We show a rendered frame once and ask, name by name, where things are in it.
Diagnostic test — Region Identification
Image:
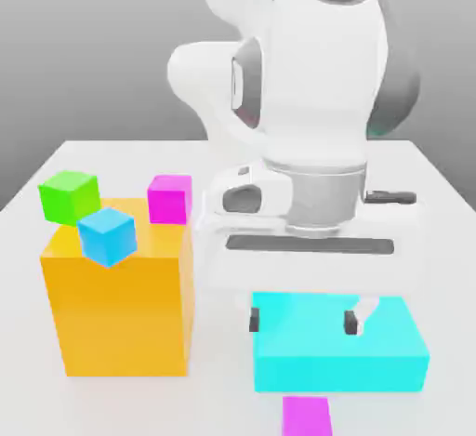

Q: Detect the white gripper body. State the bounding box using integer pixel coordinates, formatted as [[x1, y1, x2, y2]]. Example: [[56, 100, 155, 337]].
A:
[[207, 224, 407, 296]]

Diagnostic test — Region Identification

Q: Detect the small magenta cube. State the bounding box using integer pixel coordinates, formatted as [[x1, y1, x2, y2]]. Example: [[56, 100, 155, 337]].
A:
[[281, 396, 334, 436], [146, 174, 193, 226]]

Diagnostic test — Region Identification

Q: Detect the small blue cube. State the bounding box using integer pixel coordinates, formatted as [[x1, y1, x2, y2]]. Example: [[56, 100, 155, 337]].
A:
[[76, 206, 139, 270]]

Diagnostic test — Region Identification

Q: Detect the small green cube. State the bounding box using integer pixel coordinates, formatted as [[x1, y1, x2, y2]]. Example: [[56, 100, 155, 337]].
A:
[[37, 170, 102, 228]]

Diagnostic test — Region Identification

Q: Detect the large cyan box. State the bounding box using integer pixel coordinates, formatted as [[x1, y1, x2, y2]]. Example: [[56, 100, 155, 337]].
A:
[[251, 291, 431, 394]]

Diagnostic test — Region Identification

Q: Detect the large orange box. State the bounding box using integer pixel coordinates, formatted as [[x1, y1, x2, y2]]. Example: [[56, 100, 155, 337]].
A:
[[39, 197, 195, 378]]

